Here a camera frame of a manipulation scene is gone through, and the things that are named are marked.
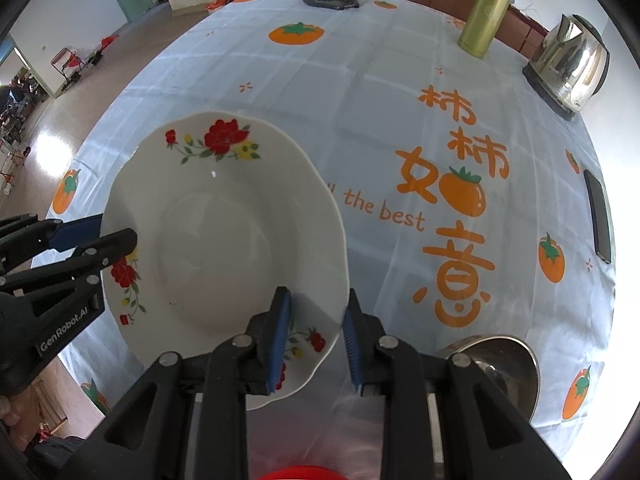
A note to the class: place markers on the olive green thermos bottle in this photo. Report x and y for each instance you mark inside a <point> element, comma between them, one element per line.
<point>482,20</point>

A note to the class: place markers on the stainless steel electric kettle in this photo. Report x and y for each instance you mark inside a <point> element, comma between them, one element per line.
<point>570,65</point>

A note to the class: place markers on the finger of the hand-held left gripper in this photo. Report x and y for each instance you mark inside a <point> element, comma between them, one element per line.
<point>100,255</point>
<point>75,232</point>

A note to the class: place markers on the light blue persimmon print tablecloth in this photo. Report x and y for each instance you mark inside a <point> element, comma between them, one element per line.
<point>380,110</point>

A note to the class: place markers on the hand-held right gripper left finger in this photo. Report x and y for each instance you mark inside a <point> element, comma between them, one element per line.
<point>281,340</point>

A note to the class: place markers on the red plastic bowl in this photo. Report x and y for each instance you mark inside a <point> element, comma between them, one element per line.
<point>305,474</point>

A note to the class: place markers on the black smartphone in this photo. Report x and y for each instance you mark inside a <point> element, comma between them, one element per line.
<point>598,220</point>

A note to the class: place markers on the white plate with red flowers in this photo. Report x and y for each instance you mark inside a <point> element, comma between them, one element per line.
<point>215,240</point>

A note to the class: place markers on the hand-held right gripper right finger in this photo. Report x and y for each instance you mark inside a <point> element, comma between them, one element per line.
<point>354,345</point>

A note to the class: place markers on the stainless steel bowl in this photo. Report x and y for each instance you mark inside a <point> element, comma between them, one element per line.
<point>505,375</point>

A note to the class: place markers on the person's left hand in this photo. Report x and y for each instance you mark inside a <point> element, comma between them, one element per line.
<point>10,412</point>

